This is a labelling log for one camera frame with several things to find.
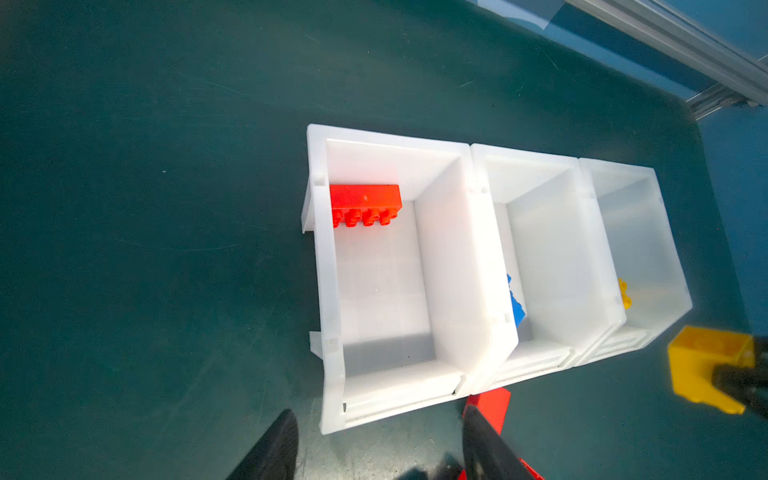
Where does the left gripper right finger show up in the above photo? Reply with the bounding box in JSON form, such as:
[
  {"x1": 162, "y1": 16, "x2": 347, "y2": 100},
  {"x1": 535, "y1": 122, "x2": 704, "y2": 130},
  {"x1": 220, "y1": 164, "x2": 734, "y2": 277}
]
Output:
[{"x1": 462, "y1": 406, "x2": 534, "y2": 480}]

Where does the middle white bin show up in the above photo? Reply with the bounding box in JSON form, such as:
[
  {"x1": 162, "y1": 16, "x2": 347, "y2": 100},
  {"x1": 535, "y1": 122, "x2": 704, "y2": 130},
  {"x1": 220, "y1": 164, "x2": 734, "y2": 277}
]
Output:
[{"x1": 471, "y1": 144, "x2": 626, "y2": 388}]

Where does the blue lego brick top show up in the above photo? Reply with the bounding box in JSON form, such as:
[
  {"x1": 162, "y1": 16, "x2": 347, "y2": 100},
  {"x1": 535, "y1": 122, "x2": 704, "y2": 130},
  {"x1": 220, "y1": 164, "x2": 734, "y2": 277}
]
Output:
[{"x1": 507, "y1": 275, "x2": 527, "y2": 327}]

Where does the white bin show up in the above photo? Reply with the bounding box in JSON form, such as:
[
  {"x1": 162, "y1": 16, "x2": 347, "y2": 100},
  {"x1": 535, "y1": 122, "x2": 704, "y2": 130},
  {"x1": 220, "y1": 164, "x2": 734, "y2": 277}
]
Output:
[
  {"x1": 471, "y1": 144, "x2": 626, "y2": 388},
  {"x1": 579, "y1": 158, "x2": 692, "y2": 365},
  {"x1": 302, "y1": 124, "x2": 518, "y2": 435}
]

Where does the left white bin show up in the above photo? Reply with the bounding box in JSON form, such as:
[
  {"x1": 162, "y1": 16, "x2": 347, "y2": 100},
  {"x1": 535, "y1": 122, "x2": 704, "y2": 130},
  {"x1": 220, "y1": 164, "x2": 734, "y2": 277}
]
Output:
[{"x1": 302, "y1": 124, "x2": 518, "y2": 435}]

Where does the yellow lego brick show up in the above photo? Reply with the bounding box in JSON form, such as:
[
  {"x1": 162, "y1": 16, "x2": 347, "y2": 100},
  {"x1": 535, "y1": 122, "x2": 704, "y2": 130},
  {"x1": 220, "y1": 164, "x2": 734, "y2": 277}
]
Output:
[{"x1": 667, "y1": 325, "x2": 755, "y2": 415}]

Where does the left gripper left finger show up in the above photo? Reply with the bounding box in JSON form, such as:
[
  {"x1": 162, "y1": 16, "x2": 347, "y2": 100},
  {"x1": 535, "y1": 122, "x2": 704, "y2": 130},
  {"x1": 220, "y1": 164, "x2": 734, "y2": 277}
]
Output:
[{"x1": 227, "y1": 409, "x2": 299, "y2": 480}]

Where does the long red brick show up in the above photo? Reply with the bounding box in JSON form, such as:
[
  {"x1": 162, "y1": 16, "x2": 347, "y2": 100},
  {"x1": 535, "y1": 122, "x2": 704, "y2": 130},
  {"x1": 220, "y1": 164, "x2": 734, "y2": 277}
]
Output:
[{"x1": 330, "y1": 185, "x2": 403, "y2": 228}]

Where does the right white bin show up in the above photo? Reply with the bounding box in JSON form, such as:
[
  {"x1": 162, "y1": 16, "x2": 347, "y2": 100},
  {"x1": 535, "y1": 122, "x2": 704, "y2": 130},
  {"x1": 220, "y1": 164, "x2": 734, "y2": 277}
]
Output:
[{"x1": 579, "y1": 158, "x2": 692, "y2": 365}]

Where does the aluminium frame rail back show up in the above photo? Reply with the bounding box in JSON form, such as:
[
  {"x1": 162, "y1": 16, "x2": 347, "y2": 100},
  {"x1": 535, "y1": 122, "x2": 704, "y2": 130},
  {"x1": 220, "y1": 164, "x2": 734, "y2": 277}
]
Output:
[{"x1": 570, "y1": 0, "x2": 767, "y2": 120}]

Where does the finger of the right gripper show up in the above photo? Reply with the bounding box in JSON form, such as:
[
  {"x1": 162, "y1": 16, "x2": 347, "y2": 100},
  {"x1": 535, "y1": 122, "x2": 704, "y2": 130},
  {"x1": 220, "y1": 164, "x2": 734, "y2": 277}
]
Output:
[{"x1": 712, "y1": 336, "x2": 767, "y2": 420}]

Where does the red lego brick top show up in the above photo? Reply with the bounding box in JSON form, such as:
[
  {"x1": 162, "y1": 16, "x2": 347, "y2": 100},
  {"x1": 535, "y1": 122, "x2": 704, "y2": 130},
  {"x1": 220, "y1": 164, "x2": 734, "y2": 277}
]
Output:
[{"x1": 458, "y1": 388, "x2": 543, "y2": 480}]

